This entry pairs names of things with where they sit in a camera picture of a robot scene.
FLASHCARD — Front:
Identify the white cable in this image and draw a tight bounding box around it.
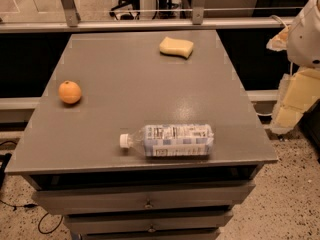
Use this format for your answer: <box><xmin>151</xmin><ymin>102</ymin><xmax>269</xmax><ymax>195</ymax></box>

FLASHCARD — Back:
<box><xmin>270</xmin><ymin>14</ymin><xmax>290</xmax><ymax>29</ymax></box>

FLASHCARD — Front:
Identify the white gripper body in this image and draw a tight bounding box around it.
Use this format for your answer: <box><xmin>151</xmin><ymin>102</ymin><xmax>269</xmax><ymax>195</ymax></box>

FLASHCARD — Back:
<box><xmin>287</xmin><ymin>0</ymin><xmax>320</xmax><ymax>68</ymax></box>

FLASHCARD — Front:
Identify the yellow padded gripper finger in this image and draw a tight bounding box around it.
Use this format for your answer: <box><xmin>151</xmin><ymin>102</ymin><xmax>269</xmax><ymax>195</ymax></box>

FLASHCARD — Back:
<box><xmin>270</xmin><ymin>67</ymin><xmax>320</xmax><ymax>134</ymax></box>
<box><xmin>266</xmin><ymin>26</ymin><xmax>290</xmax><ymax>52</ymax></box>

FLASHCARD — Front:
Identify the black floor cable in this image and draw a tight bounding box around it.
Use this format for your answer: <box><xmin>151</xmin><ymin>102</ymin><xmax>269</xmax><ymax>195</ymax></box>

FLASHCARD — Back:
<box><xmin>0</xmin><ymin>140</ymin><xmax>64</xmax><ymax>235</ymax></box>

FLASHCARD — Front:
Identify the yellow sponge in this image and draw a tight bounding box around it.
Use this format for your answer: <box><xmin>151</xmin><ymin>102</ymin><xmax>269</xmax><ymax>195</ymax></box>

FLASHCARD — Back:
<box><xmin>159</xmin><ymin>37</ymin><xmax>194</xmax><ymax>59</ymax></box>

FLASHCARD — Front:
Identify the orange fruit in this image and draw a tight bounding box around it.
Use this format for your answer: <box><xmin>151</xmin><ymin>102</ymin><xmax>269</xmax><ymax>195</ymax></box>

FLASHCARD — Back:
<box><xmin>58</xmin><ymin>81</ymin><xmax>82</xmax><ymax>104</ymax></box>

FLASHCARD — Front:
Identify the clear plastic water bottle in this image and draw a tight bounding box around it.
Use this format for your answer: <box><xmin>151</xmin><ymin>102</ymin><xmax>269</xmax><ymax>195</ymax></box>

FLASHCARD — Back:
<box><xmin>119</xmin><ymin>124</ymin><xmax>214</xmax><ymax>158</ymax></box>

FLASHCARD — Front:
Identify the metal railing frame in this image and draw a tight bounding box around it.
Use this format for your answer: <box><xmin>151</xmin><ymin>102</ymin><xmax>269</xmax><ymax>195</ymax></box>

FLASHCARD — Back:
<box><xmin>0</xmin><ymin>0</ymin><xmax>308</xmax><ymax>34</ymax></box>

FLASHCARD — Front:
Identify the grey drawer cabinet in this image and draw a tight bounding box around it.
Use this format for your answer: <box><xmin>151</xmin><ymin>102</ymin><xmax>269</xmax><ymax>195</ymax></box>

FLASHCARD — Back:
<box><xmin>7</xmin><ymin>31</ymin><xmax>276</xmax><ymax>240</ymax></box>

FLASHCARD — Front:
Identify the black office chair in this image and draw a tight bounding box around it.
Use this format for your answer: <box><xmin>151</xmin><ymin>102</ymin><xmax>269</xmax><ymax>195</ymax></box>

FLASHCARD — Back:
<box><xmin>109</xmin><ymin>0</ymin><xmax>140</xmax><ymax>20</ymax></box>

